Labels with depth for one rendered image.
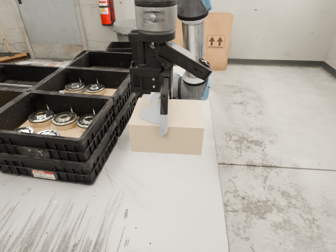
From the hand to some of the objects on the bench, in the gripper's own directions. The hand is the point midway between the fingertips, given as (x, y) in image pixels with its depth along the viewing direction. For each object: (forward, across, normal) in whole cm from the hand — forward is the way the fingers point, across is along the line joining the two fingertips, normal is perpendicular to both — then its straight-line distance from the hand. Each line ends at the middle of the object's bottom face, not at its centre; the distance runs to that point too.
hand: (168, 119), depth 55 cm
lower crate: (+40, -27, -48) cm, 68 cm away
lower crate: (+40, -57, -45) cm, 83 cm away
